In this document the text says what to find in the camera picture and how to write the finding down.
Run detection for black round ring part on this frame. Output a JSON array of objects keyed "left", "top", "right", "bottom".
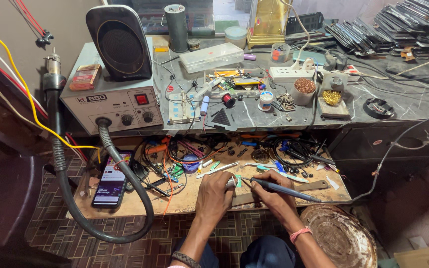
[{"left": 363, "top": 98, "right": 395, "bottom": 120}]

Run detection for blue soldering iron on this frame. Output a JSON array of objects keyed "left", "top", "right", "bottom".
[{"left": 241, "top": 177, "right": 323, "bottom": 204}]

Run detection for rusty round metal stool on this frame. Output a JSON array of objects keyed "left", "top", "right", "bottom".
[{"left": 300, "top": 204, "right": 378, "bottom": 268}]

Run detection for person's left hand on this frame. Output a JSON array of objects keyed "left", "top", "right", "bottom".
[{"left": 195, "top": 171, "right": 238, "bottom": 221}]

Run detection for pile of phone screens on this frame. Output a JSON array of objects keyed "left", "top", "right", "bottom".
[{"left": 324, "top": 0, "right": 429, "bottom": 61}]

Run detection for black speaker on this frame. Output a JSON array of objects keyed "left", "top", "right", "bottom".
[{"left": 86, "top": 5, "right": 153, "bottom": 82}]

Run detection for yellow wire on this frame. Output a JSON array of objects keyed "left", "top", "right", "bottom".
[{"left": 0, "top": 21, "right": 102, "bottom": 164}]

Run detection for person's blue trousers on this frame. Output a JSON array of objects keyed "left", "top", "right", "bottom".
[{"left": 173, "top": 234, "right": 298, "bottom": 268}]

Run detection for white flux jar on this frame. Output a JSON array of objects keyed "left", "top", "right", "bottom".
[{"left": 258, "top": 91, "right": 275, "bottom": 112}]

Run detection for pile of small metal parts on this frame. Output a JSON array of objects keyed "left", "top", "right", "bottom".
[{"left": 276, "top": 93, "right": 296, "bottom": 112}]

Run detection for dark plastic chair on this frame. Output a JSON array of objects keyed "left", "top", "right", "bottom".
[{"left": 0, "top": 118, "right": 73, "bottom": 268}]

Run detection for dark green cylinder roll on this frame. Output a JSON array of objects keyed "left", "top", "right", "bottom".
[{"left": 164, "top": 4, "right": 189, "bottom": 53}]

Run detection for white power strip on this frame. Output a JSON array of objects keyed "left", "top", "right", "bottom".
[{"left": 269, "top": 66, "right": 361, "bottom": 83}]

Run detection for small red brown box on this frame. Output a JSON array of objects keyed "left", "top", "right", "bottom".
[{"left": 69, "top": 64, "right": 103, "bottom": 92}]

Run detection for cardboard box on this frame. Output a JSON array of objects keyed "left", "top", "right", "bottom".
[{"left": 393, "top": 246, "right": 429, "bottom": 268}]

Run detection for metal circuit board holder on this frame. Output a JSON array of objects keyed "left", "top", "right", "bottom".
[{"left": 168, "top": 92, "right": 202, "bottom": 125}]

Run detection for black soldering iron cable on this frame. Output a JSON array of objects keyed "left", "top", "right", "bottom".
[{"left": 320, "top": 106, "right": 429, "bottom": 205}]

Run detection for braided dark bracelet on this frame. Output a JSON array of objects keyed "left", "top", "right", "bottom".
[{"left": 171, "top": 250, "right": 202, "bottom": 268}]

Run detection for clear tray with circuit boards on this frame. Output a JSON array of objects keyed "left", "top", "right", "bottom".
[{"left": 204, "top": 68, "right": 266, "bottom": 91}]

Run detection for grey hot air rework station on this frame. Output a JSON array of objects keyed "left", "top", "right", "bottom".
[{"left": 60, "top": 37, "right": 164, "bottom": 135}]

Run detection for black smartphone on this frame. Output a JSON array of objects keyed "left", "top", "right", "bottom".
[{"left": 91, "top": 151, "right": 133, "bottom": 208}]

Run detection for red wire spool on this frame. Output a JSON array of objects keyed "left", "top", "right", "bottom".
[{"left": 222, "top": 93, "right": 237, "bottom": 109}]

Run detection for soldering stand with brass wool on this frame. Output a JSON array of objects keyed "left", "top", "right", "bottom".
[{"left": 317, "top": 72, "right": 351, "bottom": 121}]

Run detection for wooden work board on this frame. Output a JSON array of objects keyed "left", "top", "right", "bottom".
[{"left": 67, "top": 135, "right": 352, "bottom": 220}]

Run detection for silver tweezers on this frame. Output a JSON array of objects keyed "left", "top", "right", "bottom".
[{"left": 195, "top": 161, "right": 241, "bottom": 179}]

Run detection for clear cup with small parts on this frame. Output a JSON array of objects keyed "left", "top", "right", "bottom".
[{"left": 270, "top": 42, "right": 291, "bottom": 64}]

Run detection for black hot air hose handle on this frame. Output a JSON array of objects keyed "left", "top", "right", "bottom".
[{"left": 42, "top": 48, "right": 155, "bottom": 245}]

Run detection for gold display case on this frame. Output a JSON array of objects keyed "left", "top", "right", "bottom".
[{"left": 247, "top": 0, "right": 293, "bottom": 50}]

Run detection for cup with copper wool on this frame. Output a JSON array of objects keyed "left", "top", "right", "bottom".
[{"left": 293, "top": 77, "right": 317, "bottom": 106}]

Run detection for black triangular part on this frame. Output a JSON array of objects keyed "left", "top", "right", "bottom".
[{"left": 206, "top": 108, "right": 238, "bottom": 132}]

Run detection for person's right hand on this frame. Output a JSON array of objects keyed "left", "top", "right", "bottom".
[{"left": 251, "top": 169, "right": 302, "bottom": 226}]

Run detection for heap of tools and cables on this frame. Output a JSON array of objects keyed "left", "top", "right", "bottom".
[{"left": 134, "top": 132, "right": 341, "bottom": 198}]

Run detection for clear plastic parts box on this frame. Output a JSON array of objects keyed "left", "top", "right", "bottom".
[{"left": 179, "top": 42, "right": 244, "bottom": 74}]

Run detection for pink wristband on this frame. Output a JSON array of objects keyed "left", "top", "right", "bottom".
[{"left": 289, "top": 227, "right": 313, "bottom": 245}]

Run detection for white plastic jar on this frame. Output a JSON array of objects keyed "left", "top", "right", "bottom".
[{"left": 224, "top": 26, "right": 248, "bottom": 50}]

